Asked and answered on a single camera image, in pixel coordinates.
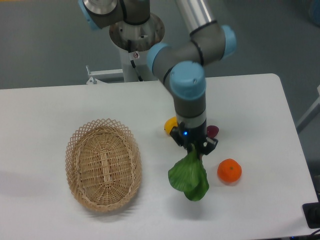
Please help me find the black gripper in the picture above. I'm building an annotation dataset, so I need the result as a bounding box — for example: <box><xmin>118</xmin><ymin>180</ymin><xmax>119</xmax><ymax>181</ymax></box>
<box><xmin>170</xmin><ymin>120</ymin><xmax>219</xmax><ymax>160</ymax></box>

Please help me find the green leafy bok choy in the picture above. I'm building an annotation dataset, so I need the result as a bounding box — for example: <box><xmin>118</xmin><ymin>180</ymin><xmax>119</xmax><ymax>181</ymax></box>
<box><xmin>168</xmin><ymin>150</ymin><xmax>210</xmax><ymax>202</ymax></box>

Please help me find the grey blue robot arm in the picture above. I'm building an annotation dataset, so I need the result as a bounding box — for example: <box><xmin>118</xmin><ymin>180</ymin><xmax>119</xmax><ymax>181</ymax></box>
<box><xmin>78</xmin><ymin>0</ymin><xmax>237</xmax><ymax>157</ymax></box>

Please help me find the purple sweet potato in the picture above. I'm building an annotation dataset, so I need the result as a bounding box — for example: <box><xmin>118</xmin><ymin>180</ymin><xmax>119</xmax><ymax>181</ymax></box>
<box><xmin>206</xmin><ymin>125</ymin><xmax>220</xmax><ymax>139</ymax></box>

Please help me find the orange tangerine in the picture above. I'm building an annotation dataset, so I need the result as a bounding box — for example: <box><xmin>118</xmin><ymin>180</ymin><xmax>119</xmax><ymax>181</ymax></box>
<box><xmin>217</xmin><ymin>158</ymin><xmax>242</xmax><ymax>183</ymax></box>

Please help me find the yellow mango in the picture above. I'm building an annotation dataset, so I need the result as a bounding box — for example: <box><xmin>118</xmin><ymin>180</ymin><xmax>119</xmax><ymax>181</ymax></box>
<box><xmin>164</xmin><ymin>116</ymin><xmax>178</xmax><ymax>136</ymax></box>

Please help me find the woven wicker basket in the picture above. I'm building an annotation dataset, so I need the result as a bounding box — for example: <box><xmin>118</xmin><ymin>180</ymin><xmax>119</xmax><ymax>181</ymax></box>
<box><xmin>65</xmin><ymin>118</ymin><xmax>142</xmax><ymax>213</ymax></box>

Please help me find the black device at table edge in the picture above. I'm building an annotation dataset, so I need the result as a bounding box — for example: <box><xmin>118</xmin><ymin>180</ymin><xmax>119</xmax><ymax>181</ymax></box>
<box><xmin>302</xmin><ymin>202</ymin><xmax>320</xmax><ymax>229</ymax></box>

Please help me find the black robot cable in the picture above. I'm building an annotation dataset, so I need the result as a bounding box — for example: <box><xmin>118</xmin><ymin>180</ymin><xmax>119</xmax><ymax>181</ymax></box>
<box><xmin>126</xmin><ymin>39</ymin><xmax>144</xmax><ymax>82</ymax></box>

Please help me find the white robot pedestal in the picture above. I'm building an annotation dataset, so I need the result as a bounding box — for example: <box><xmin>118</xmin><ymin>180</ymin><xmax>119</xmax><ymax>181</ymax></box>
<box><xmin>85</xmin><ymin>12</ymin><xmax>166</xmax><ymax>85</ymax></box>

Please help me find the white metal frame leg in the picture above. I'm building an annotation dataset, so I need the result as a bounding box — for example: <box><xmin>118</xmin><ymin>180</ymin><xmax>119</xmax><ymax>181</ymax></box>
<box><xmin>295</xmin><ymin>86</ymin><xmax>320</xmax><ymax>134</ymax></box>

